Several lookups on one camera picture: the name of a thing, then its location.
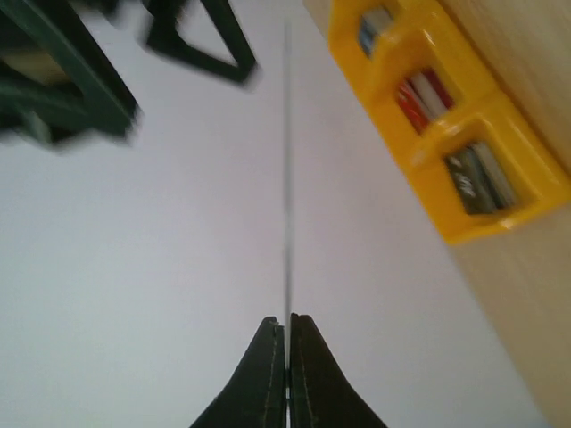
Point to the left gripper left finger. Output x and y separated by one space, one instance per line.
255 395

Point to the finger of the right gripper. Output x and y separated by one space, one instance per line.
201 35

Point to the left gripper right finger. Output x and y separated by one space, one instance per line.
321 396

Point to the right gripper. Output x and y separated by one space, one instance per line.
56 82

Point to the white patterned card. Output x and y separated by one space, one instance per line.
287 169

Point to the blue card stack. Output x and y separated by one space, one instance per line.
373 23

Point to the red card stack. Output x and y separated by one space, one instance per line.
423 98

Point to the black card stack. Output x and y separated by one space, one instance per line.
479 179

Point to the yellow three-compartment bin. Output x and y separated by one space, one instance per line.
423 35

